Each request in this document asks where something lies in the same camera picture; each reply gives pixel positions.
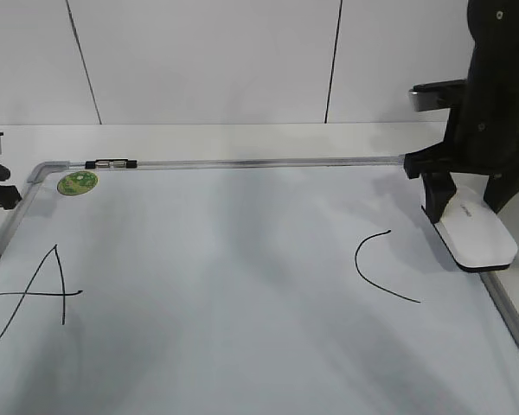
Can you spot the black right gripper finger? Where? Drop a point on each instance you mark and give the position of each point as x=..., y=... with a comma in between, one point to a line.
x=500, y=189
x=439, y=189

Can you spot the white whiteboard eraser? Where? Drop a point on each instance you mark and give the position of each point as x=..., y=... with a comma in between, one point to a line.
x=474, y=235

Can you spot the white whiteboard with aluminium frame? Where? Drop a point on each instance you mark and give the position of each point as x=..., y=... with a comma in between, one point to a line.
x=295, y=290

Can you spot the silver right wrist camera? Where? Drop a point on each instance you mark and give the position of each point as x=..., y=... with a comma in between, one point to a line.
x=437, y=95

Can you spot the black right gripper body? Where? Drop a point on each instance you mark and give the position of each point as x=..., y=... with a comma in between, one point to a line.
x=482, y=133

